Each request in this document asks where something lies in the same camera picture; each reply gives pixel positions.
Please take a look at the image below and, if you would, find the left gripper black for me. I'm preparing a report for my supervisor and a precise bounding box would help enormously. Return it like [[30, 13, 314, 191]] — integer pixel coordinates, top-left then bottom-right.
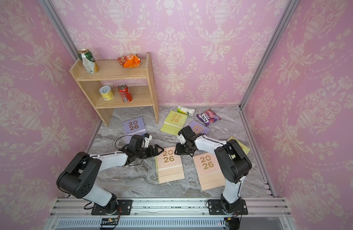
[[135, 144, 165, 159]]

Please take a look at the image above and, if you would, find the green calendar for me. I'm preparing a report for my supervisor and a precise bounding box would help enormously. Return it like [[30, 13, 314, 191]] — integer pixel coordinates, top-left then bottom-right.
[[155, 157, 160, 184], [160, 110, 188, 136], [228, 136, 251, 155]]

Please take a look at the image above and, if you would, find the pink calendar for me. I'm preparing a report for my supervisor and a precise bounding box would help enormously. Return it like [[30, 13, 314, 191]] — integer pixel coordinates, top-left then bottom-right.
[[157, 146, 185, 184], [193, 152, 225, 191]]

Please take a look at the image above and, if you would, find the purple calendar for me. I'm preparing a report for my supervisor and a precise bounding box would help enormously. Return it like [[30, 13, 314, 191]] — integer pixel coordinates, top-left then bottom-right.
[[123, 117, 147, 144], [189, 120, 210, 135]]

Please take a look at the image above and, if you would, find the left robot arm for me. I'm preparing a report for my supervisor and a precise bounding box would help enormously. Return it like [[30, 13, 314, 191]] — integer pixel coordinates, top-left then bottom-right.
[[56, 134, 164, 215]]

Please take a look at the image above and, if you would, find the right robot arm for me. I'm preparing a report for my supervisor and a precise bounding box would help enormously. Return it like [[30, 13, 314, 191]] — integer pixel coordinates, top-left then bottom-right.
[[175, 126, 252, 215]]

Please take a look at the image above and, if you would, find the green calendar back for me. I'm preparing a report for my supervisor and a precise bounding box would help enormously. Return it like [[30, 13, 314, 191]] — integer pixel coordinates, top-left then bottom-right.
[[160, 110, 188, 136]]

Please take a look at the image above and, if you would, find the green juice carton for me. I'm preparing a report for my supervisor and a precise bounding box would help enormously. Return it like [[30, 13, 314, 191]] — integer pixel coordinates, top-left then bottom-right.
[[177, 105, 195, 116]]

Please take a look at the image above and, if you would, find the purple snack bag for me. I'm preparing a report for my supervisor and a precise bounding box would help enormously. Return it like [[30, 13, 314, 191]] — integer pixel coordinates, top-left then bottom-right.
[[196, 108, 221, 127]]

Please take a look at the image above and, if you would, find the red soda can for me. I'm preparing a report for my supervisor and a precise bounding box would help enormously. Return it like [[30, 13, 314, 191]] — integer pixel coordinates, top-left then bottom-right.
[[118, 84, 132, 103]]

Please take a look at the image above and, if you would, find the wooden two-tier shelf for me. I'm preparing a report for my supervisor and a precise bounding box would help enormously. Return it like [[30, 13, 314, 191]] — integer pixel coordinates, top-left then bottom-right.
[[69, 52, 159, 126]]

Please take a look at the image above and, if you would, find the yellow tin can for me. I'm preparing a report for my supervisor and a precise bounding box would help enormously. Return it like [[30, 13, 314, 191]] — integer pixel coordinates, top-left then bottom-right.
[[99, 86, 114, 101]]

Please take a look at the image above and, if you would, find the black electronics box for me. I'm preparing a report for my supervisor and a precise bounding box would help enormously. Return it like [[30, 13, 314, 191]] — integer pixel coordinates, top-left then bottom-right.
[[100, 218, 119, 230]]

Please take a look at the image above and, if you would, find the orange snack bag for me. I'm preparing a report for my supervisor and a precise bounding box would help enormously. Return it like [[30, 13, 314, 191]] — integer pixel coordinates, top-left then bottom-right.
[[117, 55, 141, 68]]

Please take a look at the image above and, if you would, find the green and white can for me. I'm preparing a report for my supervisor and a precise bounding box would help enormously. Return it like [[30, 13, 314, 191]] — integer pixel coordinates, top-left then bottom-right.
[[77, 49, 99, 74]]

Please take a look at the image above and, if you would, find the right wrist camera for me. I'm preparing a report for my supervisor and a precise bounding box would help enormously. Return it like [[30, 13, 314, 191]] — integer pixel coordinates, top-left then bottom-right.
[[177, 134, 186, 145]]

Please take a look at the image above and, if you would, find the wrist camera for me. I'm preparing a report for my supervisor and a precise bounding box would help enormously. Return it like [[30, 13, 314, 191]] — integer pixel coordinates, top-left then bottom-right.
[[143, 133, 152, 148], [177, 134, 186, 145]]

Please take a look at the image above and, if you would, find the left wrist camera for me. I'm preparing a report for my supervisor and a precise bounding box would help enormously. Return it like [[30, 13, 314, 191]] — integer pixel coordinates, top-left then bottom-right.
[[143, 133, 152, 148]]

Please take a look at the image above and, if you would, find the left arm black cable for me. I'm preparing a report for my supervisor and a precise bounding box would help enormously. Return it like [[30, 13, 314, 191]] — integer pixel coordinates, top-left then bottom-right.
[[114, 134, 144, 167]]

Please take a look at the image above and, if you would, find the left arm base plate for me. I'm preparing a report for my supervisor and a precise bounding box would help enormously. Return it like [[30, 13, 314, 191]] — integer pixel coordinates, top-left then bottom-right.
[[91, 199, 133, 216]]

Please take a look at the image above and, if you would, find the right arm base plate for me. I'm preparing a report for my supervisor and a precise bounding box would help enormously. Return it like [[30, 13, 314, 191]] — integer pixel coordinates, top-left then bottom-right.
[[206, 198, 248, 215]]

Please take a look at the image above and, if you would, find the aluminium mounting rail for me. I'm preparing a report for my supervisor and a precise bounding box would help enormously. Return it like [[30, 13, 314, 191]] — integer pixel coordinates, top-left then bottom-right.
[[44, 197, 295, 230]]

